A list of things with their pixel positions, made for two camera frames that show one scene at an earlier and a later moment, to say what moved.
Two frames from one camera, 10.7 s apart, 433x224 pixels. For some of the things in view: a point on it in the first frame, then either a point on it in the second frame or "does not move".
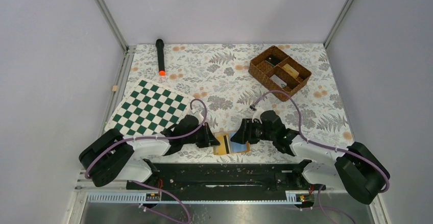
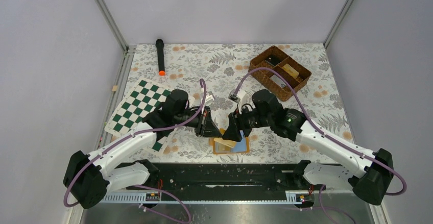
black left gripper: x=209 y=139 to x=206 y=127
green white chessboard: x=149 y=109 does not move
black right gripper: x=244 y=133 to x=237 y=123
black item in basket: x=273 y=59 does not move
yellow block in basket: x=291 y=70 does not move
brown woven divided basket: x=278 y=71 does not move
